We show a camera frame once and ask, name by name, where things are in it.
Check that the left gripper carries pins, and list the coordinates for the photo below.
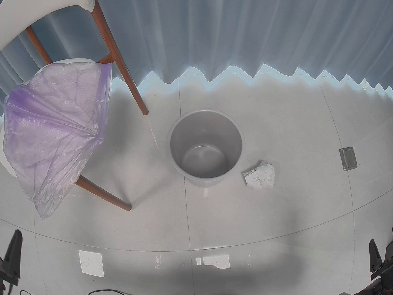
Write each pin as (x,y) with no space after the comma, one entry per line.
(4,277)

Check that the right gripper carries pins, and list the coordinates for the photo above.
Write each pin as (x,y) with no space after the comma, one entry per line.
(385,272)

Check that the white paper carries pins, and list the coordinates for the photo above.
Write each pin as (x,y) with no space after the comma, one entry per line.
(261,177)

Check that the purple plastic bag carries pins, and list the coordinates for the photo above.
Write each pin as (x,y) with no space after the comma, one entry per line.
(55,118)

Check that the white trash bin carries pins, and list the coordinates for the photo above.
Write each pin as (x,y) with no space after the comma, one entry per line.
(202,140)

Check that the white cushioned wooden chair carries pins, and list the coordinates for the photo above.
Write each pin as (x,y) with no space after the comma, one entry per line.
(30,5)

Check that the white curtain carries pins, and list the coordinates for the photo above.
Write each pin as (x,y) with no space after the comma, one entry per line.
(245,26)

